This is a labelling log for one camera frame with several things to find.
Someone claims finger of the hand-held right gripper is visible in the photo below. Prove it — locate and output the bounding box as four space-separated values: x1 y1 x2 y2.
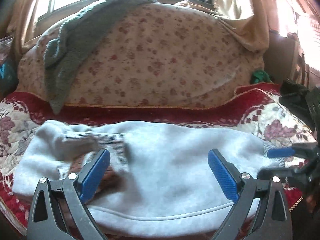
266 142 320 159
257 166 313 188

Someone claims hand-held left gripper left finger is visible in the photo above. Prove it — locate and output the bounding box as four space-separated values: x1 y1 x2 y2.
27 149 111 240

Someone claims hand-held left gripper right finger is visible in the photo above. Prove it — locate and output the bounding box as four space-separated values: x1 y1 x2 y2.
208 149 292 240

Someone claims light grey sweatshirt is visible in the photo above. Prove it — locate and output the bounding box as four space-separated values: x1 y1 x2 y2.
12 120 285 238

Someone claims white red floral fleece blanket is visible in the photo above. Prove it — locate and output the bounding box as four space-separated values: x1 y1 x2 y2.
0 81 318 240

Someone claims dark cloth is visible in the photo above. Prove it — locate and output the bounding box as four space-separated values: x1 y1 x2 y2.
279 79 312 127

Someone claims green cloth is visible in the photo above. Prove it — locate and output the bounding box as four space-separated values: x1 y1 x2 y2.
251 69 272 84

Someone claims side window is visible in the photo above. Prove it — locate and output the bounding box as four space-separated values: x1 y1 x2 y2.
272 0 320 80

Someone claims beige curtain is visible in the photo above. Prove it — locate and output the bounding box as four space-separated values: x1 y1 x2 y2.
6 0 50 55
175 0 275 53

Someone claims beige floral sofa cushion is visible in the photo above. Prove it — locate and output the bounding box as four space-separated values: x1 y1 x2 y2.
16 1 265 109

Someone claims grey fleece garment with button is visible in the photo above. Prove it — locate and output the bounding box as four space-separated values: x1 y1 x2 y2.
44 0 157 114

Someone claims teal bag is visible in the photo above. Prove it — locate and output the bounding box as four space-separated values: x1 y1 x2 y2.
0 39 19 98

